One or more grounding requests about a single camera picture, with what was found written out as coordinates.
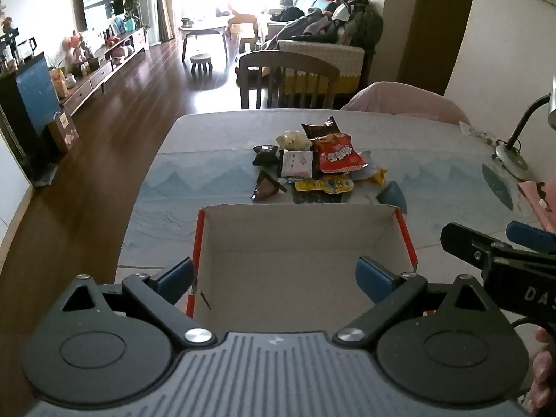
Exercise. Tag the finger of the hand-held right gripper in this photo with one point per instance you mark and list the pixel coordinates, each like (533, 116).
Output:
(467, 243)
(530, 234)

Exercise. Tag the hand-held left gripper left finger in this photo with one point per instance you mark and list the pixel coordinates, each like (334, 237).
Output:
(176, 280)

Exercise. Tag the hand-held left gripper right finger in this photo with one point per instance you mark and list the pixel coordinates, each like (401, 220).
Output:
(373, 280)

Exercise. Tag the red-edged cardboard box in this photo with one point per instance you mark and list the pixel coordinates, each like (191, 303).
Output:
(282, 247)

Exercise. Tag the orange yellow snack packet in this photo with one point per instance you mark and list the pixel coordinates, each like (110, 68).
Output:
(380, 176)

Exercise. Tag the red snack bag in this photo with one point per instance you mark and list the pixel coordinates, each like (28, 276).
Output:
(339, 154)

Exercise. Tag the white snack packet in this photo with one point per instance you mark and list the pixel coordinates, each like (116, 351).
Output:
(296, 163)

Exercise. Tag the black snack packet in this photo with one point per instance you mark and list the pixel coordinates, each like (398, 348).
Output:
(265, 154)

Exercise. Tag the dark red foil snack packet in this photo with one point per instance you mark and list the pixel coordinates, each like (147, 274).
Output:
(323, 128)

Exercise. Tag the person's right hand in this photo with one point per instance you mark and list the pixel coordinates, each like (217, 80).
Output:
(546, 369)

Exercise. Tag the pink pouch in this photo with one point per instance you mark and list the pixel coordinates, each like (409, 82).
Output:
(532, 193)

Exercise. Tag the silver desk lamp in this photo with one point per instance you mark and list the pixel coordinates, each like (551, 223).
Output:
(512, 156)

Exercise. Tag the blue triangular snack packet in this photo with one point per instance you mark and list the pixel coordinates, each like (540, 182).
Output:
(393, 195)

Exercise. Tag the dark green flat packet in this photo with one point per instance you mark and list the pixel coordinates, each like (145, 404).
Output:
(319, 199)

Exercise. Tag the yellow flat snack packet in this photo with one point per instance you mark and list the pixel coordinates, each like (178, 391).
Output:
(323, 186)

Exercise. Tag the brown triangular snack packet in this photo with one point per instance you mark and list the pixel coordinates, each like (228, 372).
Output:
(266, 189)

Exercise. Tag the pink padded chair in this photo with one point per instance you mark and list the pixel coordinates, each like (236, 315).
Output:
(404, 100)

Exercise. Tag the pale yellow snack bag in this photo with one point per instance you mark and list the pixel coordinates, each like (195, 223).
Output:
(293, 140)

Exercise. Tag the long wooden television cabinet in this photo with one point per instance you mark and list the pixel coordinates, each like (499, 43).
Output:
(87, 84)

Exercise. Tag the dark wooden door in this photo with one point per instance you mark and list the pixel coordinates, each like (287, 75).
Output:
(434, 30)

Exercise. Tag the small dark stool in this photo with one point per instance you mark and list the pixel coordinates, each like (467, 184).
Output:
(202, 58)

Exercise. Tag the sofa with lace cover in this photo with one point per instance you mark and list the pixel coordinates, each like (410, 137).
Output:
(321, 58)

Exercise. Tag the black cabinet with blue front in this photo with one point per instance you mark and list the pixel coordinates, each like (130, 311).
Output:
(34, 91)

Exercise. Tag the wooden slatted chair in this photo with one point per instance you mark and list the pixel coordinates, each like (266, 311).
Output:
(286, 58)

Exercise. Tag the small light stool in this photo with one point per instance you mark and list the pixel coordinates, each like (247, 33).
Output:
(247, 41)

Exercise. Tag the round coffee table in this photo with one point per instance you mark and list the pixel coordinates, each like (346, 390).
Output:
(206, 24)

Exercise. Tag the pile of dark clothes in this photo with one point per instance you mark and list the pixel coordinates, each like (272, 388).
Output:
(330, 24)

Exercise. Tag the grey curtain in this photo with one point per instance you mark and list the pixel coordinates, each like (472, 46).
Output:
(167, 0)

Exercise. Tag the flat screen television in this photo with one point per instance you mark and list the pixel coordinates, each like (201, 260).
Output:
(100, 2)

